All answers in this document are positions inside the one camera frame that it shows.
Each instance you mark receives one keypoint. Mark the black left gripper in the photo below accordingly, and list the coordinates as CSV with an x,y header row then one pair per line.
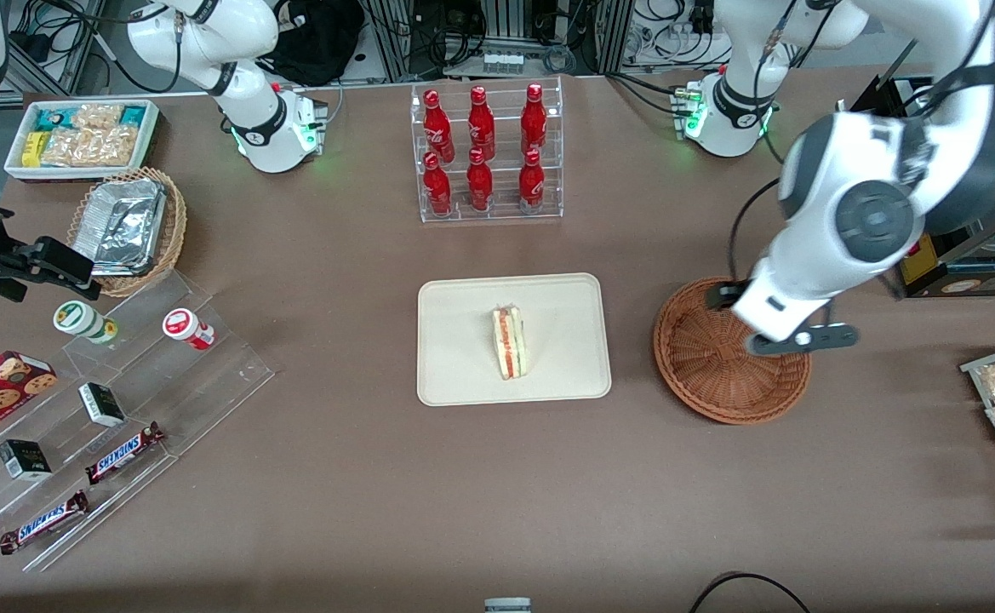
x,y
721,295

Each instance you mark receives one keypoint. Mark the triangle sandwich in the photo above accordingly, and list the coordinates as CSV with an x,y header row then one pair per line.
x,y
509,345

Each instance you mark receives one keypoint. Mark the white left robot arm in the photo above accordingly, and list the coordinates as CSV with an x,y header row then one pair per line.
x,y
854,204

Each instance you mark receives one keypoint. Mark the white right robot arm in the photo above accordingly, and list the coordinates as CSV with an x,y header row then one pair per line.
x,y
250,94

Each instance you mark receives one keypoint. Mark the round brown wicker basket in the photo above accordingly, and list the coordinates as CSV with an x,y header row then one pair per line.
x,y
710,375

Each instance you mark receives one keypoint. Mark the aluminium foil tray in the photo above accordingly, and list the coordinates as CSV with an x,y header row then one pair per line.
x,y
121,226

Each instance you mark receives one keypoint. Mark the light wicker basket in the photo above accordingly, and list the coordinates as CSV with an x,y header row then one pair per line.
x,y
172,230

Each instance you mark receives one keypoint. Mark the beige plastic tray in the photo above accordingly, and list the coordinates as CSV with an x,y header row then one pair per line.
x,y
463,340

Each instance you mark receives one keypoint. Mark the green lid white cup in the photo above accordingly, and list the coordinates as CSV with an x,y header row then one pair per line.
x,y
82,321

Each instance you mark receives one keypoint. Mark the white rectangular snack bin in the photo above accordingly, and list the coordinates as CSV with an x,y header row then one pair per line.
x,y
16,166

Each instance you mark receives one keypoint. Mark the yellow snack packet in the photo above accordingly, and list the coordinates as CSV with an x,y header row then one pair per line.
x,y
32,149

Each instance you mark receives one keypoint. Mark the large rice cracker bag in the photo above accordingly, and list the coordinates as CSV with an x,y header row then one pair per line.
x,y
93,146

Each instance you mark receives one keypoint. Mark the small dark green box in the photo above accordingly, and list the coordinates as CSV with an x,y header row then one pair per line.
x,y
24,460
101,403

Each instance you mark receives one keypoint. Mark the red lid white cup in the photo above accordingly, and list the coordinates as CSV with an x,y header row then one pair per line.
x,y
187,328

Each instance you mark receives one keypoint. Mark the teal snack packet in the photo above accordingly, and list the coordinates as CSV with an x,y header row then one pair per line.
x,y
50,119

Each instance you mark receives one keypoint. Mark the small rice cracker bag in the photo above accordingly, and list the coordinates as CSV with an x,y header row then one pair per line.
x,y
99,115

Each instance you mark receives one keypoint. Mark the clear acrylic stepped display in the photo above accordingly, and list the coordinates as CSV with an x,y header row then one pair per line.
x,y
208,375

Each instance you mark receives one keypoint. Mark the snickers chocolate bar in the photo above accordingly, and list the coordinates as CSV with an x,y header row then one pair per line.
x,y
44,521
122,453

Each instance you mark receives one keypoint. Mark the red cola bottle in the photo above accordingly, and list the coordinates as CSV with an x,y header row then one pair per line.
x,y
481,123
531,183
437,187
436,123
479,183
534,119

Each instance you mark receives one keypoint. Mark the clear acrylic bottle rack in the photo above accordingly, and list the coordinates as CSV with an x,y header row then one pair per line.
x,y
497,209

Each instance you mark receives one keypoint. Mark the black display box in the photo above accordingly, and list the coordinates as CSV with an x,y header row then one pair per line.
x,y
982,264

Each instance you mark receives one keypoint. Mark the white power strip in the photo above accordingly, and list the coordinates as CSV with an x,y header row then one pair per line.
x,y
503,61

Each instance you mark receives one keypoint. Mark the black bag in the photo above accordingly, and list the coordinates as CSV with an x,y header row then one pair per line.
x,y
314,42

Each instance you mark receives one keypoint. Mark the grey device edge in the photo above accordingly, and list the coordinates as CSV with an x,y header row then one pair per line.
x,y
507,606

